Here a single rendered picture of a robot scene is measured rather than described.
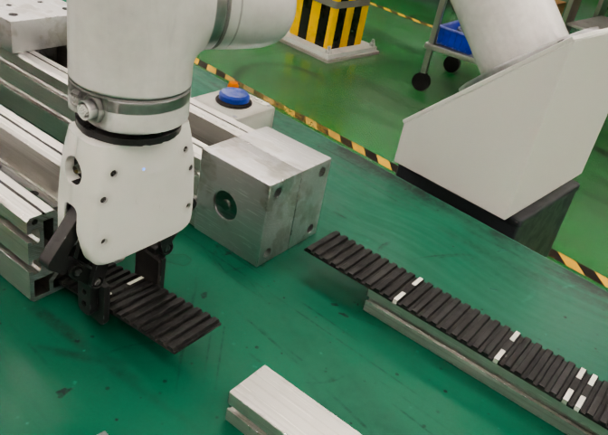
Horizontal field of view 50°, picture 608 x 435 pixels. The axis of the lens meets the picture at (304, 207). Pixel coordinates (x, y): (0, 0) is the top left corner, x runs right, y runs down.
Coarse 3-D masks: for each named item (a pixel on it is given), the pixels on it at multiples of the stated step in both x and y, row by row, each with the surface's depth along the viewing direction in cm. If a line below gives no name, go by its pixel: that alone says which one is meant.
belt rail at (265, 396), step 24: (240, 384) 48; (264, 384) 49; (288, 384) 49; (240, 408) 47; (264, 408) 47; (288, 408) 47; (312, 408) 47; (264, 432) 47; (288, 432) 45; (312, 432) 46; (336, 432) 46
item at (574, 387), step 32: (320, 256) 64; (352, 256) 65; (384, 288) 61; (416, 288) 62; (448, 320) 58; (480, 320) 59; (480, 352) 56; (512, 352) 56; (544, 352) 57; (544, 384) 53; (576, 384) 54
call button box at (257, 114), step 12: (204, 96) 85; (216, 96) 85; (252, 96) 88; (216, 108) 83; (228, 108) 83; (240, 108) 84; (252, 108) 85; (264, 108) 85; (240, 120) 82; (252, 120) 84; (264, 120) 86
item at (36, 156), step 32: (0, 128) 64; (32, 128) 64; (0, 160) 66; (32, 160) 63; (0, 192) 54; (32, 192) 60; (0, 224) 55; (32, 224) 52; (0, 256) 57; (32, 256) 54; (32, 288) 55
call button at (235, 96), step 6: (222, 90) 84; (228, 90) 85; (234, 90) 85; (240, 90) 85; (222, 96) 84; (228, 96) 83; (234, 96) 84; (240, 96) 84; (246, 96) 84; (228, 102) 83; (234, 102) 83; (240, 102) 84; (246, 102) 84
